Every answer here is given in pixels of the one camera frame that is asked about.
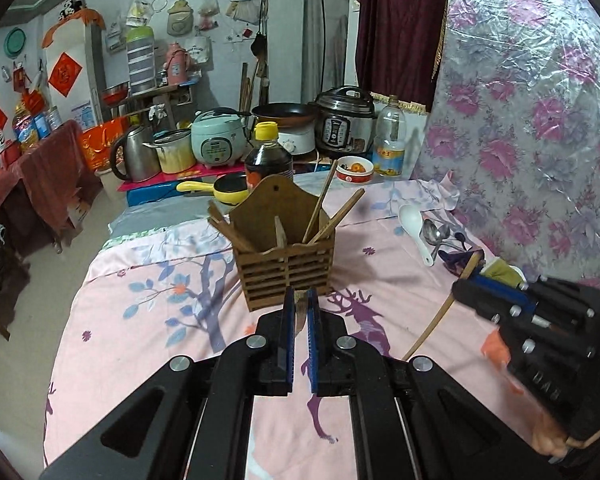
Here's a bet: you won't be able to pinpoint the red white bowl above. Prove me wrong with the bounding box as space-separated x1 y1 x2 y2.
336 155 377 187

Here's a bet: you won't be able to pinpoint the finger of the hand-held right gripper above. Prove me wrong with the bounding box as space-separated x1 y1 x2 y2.
472 272 600 328
452 279 598 361

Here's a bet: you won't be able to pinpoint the dark wok pan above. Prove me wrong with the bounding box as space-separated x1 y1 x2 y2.
212 102 319 129

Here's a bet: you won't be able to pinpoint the beige hanging bag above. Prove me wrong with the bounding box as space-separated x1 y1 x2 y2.
166 0 197 37

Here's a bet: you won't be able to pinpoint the black hanging ladle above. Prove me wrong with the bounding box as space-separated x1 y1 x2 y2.
250 0 269 62

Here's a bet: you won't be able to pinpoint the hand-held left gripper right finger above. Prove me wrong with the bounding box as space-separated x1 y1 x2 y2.
307 287 563 480

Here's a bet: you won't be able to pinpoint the striped stacked food carrier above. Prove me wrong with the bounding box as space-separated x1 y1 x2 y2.
125 26 157 96

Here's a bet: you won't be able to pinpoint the green plate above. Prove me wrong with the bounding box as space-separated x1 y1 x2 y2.
5 26 28 59

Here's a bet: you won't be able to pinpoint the steel electric kettle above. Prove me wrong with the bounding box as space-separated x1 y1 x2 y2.
109 124 162 184

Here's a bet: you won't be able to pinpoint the long wooden chopstick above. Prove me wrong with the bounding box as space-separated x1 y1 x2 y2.
401 251 483 362

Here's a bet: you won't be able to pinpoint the white refrigerator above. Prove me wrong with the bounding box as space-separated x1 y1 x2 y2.
41 9 107 132

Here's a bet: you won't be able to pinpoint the cooking oil bottle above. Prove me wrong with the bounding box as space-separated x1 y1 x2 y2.
11 101 42 154

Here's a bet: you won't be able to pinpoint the blue pink low table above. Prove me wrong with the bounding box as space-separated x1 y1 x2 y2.
116 166 248 207

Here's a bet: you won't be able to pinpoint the yellow frying pan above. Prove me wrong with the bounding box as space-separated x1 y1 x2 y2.
175 175 249 205

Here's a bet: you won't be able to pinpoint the metal shelf stand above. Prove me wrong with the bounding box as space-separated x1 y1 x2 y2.
105 84 193 128

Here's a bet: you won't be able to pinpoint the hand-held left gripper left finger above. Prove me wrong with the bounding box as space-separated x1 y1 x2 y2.
40 286 296 480

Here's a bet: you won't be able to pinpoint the wooden utensil holder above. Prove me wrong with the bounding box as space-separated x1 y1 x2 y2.
228 176 337 312

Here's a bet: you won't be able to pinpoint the silver electric pressure cooker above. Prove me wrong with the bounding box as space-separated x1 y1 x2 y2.
314 85 377 159

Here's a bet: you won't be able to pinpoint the floral plastic sheet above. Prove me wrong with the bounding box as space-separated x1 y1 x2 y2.
420 0 600 311

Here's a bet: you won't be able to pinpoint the white electric cooker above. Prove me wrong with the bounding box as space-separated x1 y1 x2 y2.
275 121 317 157

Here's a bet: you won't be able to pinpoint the dark purple cloth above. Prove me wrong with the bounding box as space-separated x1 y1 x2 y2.
439 249 486 277

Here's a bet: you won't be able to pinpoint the light green rice cooker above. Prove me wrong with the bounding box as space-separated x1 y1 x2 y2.
190 109 247 169

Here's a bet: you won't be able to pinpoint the orange gift bag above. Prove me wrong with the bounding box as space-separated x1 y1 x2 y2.
76 116 132 172

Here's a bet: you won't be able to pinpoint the metal spoon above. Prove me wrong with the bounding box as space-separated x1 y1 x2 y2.
420 219 451 261
437 231 468 256

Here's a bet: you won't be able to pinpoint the clear bottle yellow label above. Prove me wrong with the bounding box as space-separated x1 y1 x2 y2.
372 94 407 179

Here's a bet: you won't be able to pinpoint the pink printed tablecloth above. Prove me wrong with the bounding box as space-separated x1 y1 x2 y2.
42 177 546 480

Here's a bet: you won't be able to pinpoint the dark sauce bottle yellow cap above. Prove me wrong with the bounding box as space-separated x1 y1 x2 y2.
244 121 294 197

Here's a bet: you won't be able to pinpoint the red-brown cloth covered cabinet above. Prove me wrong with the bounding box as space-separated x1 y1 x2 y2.
0 119 87 248

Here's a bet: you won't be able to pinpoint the steel pot with lid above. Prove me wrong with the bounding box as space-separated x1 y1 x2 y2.
141 128 197 175

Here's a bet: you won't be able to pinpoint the pink thermos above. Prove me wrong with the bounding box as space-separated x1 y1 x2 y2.
165 41 192 87

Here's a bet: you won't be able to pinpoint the leaning wooden sticks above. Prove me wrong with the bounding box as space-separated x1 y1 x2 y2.
239 60 272 117

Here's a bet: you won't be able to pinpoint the dark red curtain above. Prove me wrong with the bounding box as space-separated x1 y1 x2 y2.
355 0 449 112

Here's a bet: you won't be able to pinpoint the yellow-green cloth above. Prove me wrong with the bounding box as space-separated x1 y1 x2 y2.
481 259 527 291

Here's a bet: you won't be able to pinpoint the white ceramic spoon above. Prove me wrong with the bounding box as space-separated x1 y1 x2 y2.
399 205 436 267

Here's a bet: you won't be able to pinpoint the person's right hand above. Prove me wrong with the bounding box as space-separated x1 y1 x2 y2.
532 407 600 466

